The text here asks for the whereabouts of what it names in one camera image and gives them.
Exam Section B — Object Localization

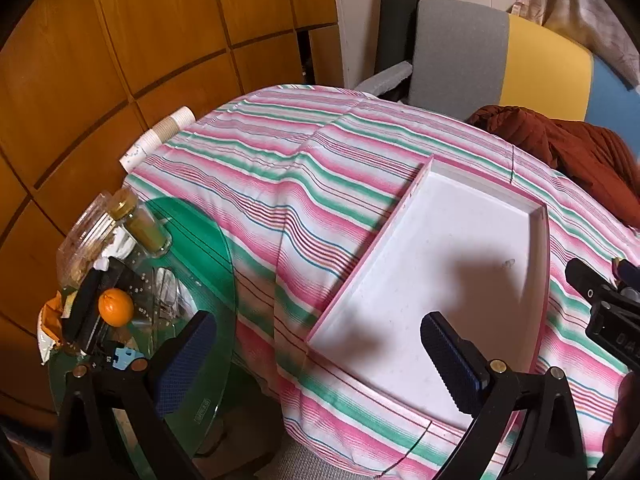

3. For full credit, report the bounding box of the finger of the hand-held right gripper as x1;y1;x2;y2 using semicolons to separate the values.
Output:
565;258;615;302
611;257;640;293

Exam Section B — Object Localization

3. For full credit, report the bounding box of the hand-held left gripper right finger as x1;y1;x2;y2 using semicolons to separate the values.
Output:
420;311;601;480

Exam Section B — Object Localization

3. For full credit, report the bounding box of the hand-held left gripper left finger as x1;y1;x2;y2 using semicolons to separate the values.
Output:
50;310;218;480

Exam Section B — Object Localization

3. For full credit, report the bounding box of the pink white tray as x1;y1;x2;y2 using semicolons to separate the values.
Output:
306;155;551;433

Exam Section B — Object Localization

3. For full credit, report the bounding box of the person's right hand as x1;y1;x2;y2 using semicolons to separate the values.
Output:
602;374;640;467

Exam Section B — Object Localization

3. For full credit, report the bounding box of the blue plastic piece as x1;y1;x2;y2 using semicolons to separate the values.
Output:
107;350;148;373

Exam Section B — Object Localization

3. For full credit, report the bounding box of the orange fruit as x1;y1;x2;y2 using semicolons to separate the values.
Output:
97;287;136;327

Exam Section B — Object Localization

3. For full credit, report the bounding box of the green glass round table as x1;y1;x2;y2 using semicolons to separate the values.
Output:
47;197;238;456

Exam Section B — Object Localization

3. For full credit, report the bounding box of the black box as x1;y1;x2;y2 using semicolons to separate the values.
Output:
62;257;126;356

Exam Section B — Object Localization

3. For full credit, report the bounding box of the rust brown quilt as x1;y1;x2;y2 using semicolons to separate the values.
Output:
467;105;640;231

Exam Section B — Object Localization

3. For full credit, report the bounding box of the glass jar with gold lid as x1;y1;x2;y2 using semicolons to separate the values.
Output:
109;189;173;259

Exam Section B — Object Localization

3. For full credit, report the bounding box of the orange snack wrapper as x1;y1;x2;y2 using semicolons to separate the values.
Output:
37;295;76;366

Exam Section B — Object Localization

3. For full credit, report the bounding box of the clear plastic container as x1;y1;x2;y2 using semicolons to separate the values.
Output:
56;191;136;291

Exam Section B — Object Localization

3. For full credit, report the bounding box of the grey yellow blue cushion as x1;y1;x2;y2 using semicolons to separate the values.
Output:
407;0;640;128

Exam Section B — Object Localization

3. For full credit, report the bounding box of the pink green striped blanket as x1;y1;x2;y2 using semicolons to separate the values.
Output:
125;84;640;480

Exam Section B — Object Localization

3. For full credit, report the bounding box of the stack of paper cups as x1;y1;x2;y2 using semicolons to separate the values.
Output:
119;106;197;171

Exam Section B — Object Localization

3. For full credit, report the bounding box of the beige patterned cloth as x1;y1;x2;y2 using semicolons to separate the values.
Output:
510;0;640;91

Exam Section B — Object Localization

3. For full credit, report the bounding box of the grey armrest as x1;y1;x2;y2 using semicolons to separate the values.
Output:
357;60;413;97

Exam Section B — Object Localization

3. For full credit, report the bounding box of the black rolled mat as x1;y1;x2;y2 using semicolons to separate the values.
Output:
377;0;423;101

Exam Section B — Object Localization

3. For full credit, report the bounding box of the wooden wardrobe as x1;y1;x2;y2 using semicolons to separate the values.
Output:
0;0;346;411

